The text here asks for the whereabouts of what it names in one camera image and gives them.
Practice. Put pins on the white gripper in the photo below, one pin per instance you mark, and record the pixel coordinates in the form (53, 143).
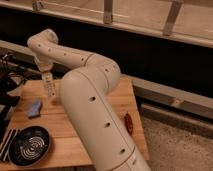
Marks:
(44, 66)

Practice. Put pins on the white bottle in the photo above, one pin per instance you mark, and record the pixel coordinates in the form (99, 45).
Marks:
(48, 82)

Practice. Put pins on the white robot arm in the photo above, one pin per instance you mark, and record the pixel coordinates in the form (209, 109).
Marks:
(82, 94)

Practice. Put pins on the wooden cutting board tabletop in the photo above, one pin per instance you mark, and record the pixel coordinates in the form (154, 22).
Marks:
(66, 149)

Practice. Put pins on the black bowl with spiral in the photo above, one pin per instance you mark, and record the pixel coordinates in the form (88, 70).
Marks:
(29, 146)

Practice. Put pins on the red brown small object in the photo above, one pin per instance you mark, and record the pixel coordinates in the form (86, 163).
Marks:
(128, 123)

